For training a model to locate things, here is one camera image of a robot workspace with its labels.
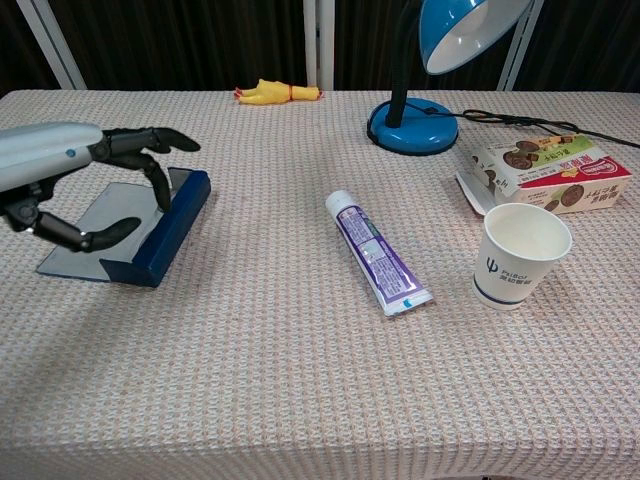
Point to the purple white toothpaste tube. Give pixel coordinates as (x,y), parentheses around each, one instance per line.
(375,250)

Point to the white frame post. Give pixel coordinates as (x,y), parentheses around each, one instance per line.
(517,50)
(52,45)
(317,45)

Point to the white paper cup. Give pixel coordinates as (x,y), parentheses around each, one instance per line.
(505,280)

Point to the table with beige tablecloth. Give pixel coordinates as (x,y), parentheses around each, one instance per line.
(300,375)

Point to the blue desk lamp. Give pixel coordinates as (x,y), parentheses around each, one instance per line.
(415,130)

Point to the cookie carton box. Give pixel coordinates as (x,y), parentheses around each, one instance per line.
(565,175)

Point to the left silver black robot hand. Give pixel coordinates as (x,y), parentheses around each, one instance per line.
(40,150)

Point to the yellow rubber chicken toy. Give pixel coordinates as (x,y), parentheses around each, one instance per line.
(270,92)

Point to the blue glasses case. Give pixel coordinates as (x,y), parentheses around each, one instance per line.
(165,235)

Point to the black pleated curtain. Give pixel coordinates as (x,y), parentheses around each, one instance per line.
(175,40)

